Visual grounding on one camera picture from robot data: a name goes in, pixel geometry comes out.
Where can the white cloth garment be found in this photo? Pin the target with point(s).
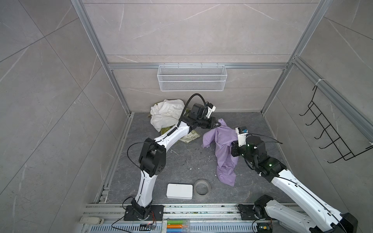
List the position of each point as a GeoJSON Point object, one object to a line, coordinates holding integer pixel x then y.
{"type": "Point", "coordinates": [166, 113]}

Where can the grey tape roll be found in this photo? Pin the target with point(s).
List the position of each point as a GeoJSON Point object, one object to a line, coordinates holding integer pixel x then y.
{"type": "Point", "coordinates": [201, 188]}

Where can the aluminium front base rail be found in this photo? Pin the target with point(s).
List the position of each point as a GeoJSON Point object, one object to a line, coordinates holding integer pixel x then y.
{"type": "Point", "coordinates": [95, 214]}

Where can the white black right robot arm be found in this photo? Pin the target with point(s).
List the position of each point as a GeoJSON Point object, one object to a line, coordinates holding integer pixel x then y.
{"type": "Point", "coordinates": [318, 216]}

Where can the black wire hook rack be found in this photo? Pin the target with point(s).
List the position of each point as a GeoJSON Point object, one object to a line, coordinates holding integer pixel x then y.
{"type": "Point", "coordinates": [335, 140]}

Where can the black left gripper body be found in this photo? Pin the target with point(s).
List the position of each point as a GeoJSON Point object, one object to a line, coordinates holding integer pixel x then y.
{"type": "Point", "coordinates": [207, 122]}

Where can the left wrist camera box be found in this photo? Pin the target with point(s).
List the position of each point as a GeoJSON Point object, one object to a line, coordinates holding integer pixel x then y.
{"type": "Point", "coordinates": [210, 109]}

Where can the green patterned zip cloth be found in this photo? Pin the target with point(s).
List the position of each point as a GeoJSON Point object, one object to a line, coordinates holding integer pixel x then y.
{"type": "Point", "coordinates": [193, 135]}

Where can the aluminium corner frame post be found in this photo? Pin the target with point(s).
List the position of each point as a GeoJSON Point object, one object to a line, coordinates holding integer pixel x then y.
{"type": "Point", "coordinates": [291, 28]}

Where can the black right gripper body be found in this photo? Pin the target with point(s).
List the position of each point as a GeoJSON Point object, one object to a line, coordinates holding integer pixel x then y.
{"type": "Point", "coordinates": [238, 150]}

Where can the aluminium floor rail left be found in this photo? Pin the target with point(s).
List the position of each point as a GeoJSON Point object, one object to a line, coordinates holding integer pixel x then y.
{"type": "Point", "coordinates": [104, 189]}

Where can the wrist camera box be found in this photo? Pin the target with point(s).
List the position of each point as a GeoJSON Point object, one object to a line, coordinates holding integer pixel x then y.
{"type": "Point", "coordinates": [210, 109]}
{"type": "Point", "coordinates": [242, 133]}

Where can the white wire mesh basket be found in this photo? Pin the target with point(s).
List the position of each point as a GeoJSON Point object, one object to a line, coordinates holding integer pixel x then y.
{"type": "Point", "coordinates": [192, 78]}

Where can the lilac purple sweatshirt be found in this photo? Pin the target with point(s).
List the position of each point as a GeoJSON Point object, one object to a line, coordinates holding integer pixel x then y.
{"type": "Point", "coordinates": [223, 137]}

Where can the white rectangular box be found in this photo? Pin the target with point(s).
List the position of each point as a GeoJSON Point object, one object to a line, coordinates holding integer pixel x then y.
{"type": "Point", "coordinates": [179, 191]}

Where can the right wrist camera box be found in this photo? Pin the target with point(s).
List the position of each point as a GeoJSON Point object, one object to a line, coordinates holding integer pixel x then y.
{"type": "Point", "coordinates": [242, 133]}

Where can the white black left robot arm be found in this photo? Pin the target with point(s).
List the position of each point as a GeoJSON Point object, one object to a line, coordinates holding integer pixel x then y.
{"type": "Point", "coordinates": [152, 160]}

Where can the coloured marker pens box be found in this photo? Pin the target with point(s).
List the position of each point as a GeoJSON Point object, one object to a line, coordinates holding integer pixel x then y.
{"type": "Point", "coordinates": [178, 226]}

